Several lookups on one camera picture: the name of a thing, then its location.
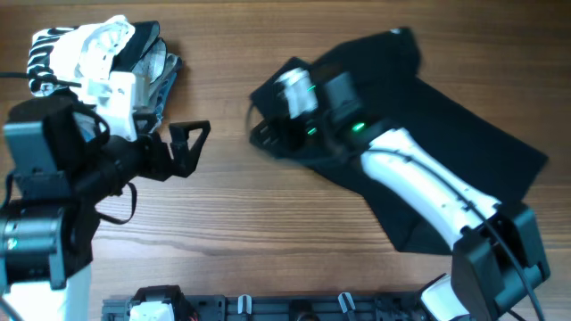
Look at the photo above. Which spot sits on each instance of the black white striped garment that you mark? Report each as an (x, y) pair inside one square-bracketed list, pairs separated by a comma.
[(43, 43)]

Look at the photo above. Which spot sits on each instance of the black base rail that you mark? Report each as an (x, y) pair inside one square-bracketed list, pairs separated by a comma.
[(167, 302)]

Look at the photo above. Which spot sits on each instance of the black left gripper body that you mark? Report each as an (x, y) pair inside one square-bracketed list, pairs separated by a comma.
[(147, 159)]

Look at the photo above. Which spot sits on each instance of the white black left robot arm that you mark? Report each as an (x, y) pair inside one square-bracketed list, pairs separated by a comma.
[(66, 161)]

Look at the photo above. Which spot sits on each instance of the black t-shirt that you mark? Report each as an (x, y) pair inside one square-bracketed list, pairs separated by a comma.
[(385, 70)]

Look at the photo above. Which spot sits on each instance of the black folded garment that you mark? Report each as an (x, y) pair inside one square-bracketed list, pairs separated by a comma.
[(146, 33)]

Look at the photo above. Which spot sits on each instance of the grey folded garment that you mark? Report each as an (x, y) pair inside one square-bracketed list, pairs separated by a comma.
[(152, 64)]

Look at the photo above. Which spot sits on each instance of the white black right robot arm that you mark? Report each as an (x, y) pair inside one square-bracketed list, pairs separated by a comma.
[(438, 180)]

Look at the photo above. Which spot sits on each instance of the white lace garment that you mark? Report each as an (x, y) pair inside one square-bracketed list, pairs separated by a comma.
[(85, 55)]

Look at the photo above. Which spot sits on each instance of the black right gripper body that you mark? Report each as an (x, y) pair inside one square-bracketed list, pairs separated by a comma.
[(299, 131)]

